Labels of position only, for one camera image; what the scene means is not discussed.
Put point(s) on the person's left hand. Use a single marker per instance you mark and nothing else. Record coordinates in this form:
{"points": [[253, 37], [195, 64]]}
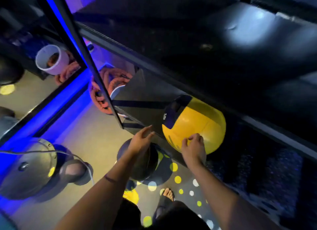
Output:
{"points": [[138, 144]]}

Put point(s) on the person's right hand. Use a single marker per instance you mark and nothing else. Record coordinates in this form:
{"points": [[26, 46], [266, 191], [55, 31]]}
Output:
{"points": [[194, 151]]}

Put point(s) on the person's right thumb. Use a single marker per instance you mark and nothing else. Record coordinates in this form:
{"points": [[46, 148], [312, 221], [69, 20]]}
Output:
{"points": [[184, 143]]}

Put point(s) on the person's left thumb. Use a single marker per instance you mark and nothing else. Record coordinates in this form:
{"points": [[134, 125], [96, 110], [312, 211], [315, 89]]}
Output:
{"points": [[150, 138]]}

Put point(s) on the person's right forearm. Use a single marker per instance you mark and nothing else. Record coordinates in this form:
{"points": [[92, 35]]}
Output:
{"points": [[223, 197]]}

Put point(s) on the person's left forearm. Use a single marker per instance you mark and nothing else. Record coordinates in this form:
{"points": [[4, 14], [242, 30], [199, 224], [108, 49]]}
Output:
{"points": [[104, 192]]}

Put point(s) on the yellow and black medicine ball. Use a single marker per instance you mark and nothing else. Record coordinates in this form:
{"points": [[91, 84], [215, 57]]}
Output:
{"points": [[198, 120]]}

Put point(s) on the black glossy panel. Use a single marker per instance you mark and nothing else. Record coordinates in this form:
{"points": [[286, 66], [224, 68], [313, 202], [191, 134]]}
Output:
{"points": [[141, 98]]}

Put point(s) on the person's bare foot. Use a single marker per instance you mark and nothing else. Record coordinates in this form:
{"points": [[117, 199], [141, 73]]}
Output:
{"points": [[168, 194]]}

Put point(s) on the black wristband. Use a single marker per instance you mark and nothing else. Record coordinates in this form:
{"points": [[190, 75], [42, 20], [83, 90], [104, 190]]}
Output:
{"points": [[110, 179]]}

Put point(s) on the white bucket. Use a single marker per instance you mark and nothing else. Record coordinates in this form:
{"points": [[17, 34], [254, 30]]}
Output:
{"points": [[116, 91]]}

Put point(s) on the person's black trousers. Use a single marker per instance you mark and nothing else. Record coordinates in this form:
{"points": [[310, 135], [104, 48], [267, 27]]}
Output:
{"points": [[173, 217]]}

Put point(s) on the small gray exercise ball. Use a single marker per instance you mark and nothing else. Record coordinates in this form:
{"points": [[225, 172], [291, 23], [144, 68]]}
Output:
{"points": [[74, 171]]}

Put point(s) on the blue light strip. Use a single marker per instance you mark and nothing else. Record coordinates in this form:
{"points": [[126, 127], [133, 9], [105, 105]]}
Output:
{"points": [[62, 100]]}

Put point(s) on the black storage rack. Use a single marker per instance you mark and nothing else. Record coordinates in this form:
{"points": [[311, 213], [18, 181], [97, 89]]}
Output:
{"points": [[198, 38]]}

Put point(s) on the large gray exercise ball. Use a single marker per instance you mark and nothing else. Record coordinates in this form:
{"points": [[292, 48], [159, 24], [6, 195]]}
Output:
{"points": [[27, 170]]}

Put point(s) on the black framed wall mirror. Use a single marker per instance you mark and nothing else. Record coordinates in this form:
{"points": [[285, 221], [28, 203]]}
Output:
{"points": [[27, 98]]}

